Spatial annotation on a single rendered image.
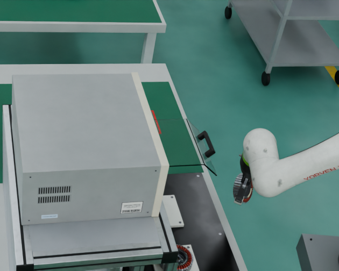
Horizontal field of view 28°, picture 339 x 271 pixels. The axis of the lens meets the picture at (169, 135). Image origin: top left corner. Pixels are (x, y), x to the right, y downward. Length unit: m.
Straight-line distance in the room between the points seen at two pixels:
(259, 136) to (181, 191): 0.50
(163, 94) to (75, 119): 1.16
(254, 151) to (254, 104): 2.26
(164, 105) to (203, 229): 0.75
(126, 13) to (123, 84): 1.54
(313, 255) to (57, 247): 0.96
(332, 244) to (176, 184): 0.61
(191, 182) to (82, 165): 0.89
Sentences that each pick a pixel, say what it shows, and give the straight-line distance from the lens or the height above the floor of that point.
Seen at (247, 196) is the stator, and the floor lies 0.81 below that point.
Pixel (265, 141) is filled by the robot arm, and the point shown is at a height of 1.20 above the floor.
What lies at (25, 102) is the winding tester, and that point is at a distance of 1.98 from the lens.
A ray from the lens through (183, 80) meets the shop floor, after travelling 4.48.
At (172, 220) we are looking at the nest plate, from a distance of 2.43.
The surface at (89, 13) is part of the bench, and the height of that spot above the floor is 0.75.
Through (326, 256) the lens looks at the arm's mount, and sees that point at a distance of 2.43.
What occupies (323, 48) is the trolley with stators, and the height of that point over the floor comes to 0.18.
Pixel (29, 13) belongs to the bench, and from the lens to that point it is 3.51.
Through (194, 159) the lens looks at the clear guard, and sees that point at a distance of 2.25.
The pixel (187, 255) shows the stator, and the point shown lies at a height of 0.82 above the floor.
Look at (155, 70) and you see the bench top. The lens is 3.20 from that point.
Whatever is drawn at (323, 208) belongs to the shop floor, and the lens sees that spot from 3.85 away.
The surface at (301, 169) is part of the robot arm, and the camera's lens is 2.10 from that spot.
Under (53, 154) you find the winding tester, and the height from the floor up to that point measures 1.32.
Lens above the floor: 2.54
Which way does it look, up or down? 39 degrees down
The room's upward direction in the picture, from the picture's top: 12 degrees clockwise
